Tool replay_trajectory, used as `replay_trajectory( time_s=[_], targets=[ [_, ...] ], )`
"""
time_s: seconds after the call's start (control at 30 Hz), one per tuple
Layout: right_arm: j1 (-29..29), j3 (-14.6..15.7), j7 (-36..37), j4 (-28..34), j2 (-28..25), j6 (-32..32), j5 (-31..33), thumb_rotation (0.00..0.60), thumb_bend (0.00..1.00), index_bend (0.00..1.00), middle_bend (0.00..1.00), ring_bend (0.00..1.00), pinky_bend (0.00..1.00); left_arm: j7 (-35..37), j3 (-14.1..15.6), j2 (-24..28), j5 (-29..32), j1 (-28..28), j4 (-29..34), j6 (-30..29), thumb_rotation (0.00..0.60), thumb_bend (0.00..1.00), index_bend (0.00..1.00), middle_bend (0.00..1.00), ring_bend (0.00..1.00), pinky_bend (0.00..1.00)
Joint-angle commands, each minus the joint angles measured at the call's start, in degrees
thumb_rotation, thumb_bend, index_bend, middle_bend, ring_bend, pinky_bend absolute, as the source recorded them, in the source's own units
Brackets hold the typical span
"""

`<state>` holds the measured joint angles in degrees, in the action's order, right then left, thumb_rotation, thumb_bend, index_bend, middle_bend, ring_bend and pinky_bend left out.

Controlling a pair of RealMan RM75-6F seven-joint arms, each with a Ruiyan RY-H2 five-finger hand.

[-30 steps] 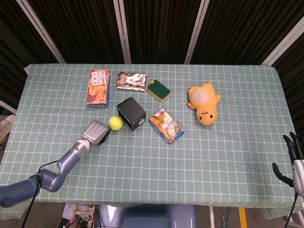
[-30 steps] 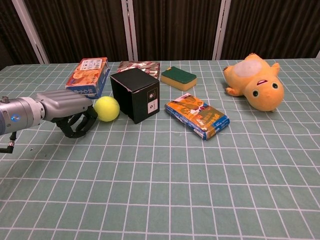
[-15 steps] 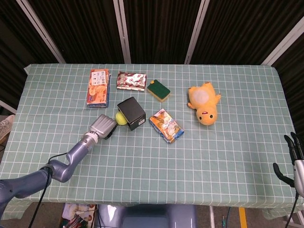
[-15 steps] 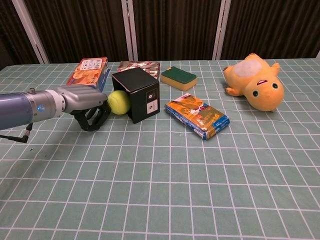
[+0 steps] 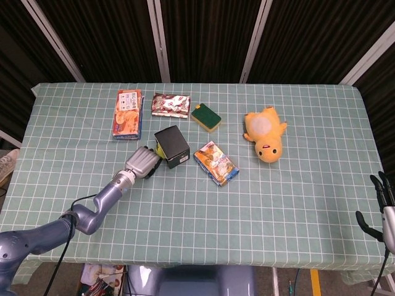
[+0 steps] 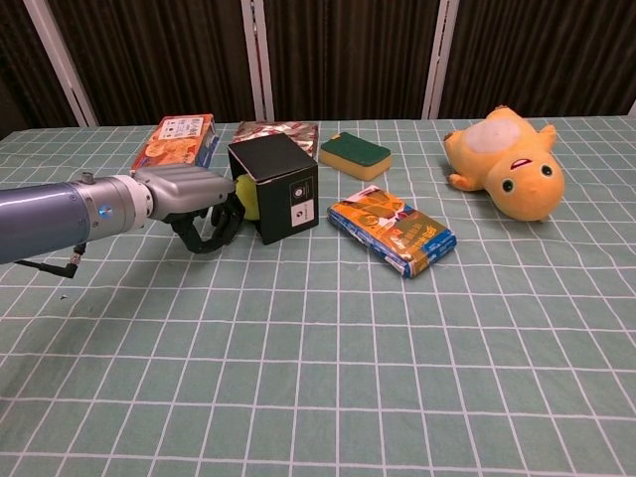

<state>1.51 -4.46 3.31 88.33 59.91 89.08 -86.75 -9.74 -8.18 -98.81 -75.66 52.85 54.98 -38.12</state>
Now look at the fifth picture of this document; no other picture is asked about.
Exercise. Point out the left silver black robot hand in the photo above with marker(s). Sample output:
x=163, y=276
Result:
x=140, y=161

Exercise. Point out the silver red snack packet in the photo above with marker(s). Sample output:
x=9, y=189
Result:
x=170, y=105

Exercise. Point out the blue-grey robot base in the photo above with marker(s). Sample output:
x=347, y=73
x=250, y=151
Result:
x=191, y=282

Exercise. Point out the white divider frame post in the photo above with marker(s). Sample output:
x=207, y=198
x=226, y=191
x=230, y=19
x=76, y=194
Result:
x=159, y=40
x=52, y=38
x=256, y=40
x=9, y=137
x=367, y=58

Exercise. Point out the yellow floor tape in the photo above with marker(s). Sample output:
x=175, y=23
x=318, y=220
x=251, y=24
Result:
x=315, y=282

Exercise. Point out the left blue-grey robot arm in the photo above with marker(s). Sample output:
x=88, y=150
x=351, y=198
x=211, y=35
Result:
x=86, y=216

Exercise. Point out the green checked tablecloth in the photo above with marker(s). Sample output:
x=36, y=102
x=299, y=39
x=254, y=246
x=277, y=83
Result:
x=216, y=222

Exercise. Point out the green yellow sponge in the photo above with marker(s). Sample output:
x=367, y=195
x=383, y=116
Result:
x=206, y=117

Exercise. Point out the large orange cracker box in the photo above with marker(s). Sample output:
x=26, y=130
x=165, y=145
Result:
x=128, y=115

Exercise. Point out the white table leg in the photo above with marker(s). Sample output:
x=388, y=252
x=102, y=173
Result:
x=275, y=280

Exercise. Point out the grey sneaker shoe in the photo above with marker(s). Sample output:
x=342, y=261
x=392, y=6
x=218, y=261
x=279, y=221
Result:
x=6, y=166

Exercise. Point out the orange blue snack pack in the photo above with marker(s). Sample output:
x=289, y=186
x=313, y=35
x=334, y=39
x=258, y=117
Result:
x=216, y=163

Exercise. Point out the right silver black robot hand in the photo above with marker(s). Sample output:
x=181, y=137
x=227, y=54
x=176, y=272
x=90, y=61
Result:
x=389, y=222

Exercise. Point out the yellow tennis ball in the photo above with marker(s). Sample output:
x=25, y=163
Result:
x=159, y=149

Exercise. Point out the black cardboard box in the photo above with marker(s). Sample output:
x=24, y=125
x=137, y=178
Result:
x=172, y=146

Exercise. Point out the yellow plush toy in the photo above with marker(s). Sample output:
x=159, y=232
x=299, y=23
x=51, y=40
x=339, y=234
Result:
x=265, y=132

